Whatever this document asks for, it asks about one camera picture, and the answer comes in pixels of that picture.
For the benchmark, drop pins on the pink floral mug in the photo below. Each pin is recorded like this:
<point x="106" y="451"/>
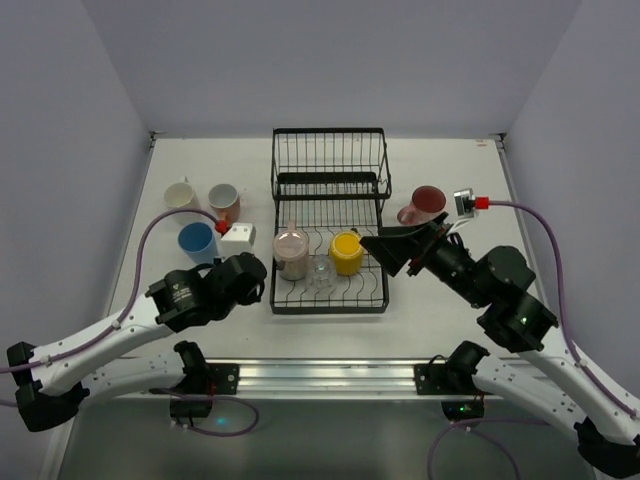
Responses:
<point x="427" y="202"/>

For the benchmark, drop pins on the clear glass cup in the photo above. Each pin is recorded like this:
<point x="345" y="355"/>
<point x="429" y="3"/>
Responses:
<point x="321" y="274"/>

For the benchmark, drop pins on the blue tumbler cup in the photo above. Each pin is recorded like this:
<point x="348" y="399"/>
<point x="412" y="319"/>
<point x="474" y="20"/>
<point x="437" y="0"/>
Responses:
<point x="197" y="241"/>

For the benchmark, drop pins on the iridescent pink mug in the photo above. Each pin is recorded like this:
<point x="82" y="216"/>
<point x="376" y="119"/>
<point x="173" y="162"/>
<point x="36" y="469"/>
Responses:
<point x="291" y="252"/>

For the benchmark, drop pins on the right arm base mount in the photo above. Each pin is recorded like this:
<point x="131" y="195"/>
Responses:
<point x="462" y="400"/>

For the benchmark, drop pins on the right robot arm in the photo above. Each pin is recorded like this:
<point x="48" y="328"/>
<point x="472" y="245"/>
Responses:
<point x="576" y="397"/>

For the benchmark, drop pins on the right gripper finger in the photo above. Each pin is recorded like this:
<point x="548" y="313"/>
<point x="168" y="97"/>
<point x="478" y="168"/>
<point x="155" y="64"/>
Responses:
<point x="396" y="251"/>
<point x="435" y="229"/>

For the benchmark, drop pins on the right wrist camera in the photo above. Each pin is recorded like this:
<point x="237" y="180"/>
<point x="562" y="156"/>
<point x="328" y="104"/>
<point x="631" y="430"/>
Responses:
<point x="464" y="201"/>

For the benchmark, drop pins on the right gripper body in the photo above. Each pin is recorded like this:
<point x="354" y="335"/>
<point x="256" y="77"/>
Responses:
<point x="426" y="248"/>

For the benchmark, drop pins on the salmon floral mug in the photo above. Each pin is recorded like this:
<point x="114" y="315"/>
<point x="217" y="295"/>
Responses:
<point x="224" y="200"/>

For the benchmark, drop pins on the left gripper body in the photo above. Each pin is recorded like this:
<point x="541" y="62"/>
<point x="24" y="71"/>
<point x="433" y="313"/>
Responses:
<point x="242" y="279"/>

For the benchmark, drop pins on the black wire dish rack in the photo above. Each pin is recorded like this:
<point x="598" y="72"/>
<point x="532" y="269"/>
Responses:
<point x="325" y="181"/>

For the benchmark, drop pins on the yellow mug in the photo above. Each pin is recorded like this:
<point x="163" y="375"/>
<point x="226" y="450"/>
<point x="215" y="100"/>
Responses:
<point x="346" y="252"/>

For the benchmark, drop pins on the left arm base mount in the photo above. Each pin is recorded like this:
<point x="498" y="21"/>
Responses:
<point x="187" y="398"/>

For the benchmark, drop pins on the white ceramic mug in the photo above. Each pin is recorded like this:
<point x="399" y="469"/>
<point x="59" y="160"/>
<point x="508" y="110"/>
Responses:
<point x="180" y="195"/>

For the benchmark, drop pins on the aluminium mounting rail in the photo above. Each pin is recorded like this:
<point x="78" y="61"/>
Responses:
<point x="329" y="379"/>

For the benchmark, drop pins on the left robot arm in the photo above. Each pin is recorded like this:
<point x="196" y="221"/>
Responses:
<point x="55" y="381"/>

